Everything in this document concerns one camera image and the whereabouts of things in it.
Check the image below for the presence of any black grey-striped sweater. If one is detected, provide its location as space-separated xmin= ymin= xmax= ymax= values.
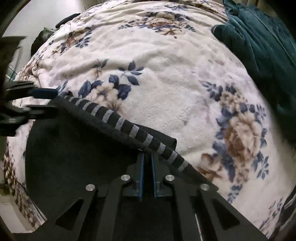
xmin=24 ymin=94 xmax=219 ymax=241

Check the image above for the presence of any dark green bag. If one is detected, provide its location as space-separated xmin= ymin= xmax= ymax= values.
xmin=31 ymin=28 xmax=55 ymax=57

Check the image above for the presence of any floral bed blanket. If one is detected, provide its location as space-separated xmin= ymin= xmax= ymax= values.
xmin=16 ymin=1 xmax=295 ymax=238

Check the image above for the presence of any dark teal velvet duvet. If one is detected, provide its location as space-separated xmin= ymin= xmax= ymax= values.
xmin=211 ymin=1 xmax=295 ymax=144

